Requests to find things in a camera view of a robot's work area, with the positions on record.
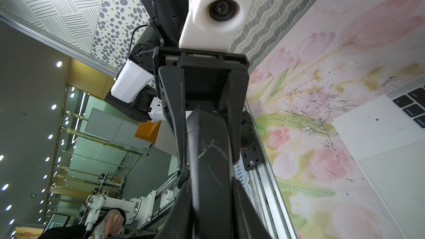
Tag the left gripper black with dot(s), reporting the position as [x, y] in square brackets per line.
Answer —
[187, 78]

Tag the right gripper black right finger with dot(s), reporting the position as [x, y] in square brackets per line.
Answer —
[246, 224]

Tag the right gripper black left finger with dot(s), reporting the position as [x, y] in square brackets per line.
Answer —
[179, 224]

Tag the silver laptop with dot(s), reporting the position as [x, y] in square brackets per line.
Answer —
[386, 138]

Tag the black wireless mouse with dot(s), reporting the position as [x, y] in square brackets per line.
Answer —
[209, 154]

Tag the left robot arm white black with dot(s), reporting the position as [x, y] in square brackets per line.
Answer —
[135, 91]

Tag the person in background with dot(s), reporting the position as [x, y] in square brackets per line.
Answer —
[115, 219]

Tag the aluminium mounting rail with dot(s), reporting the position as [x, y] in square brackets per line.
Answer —
[264, 193]

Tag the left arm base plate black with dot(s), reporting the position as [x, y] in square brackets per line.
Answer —
[251, 152]

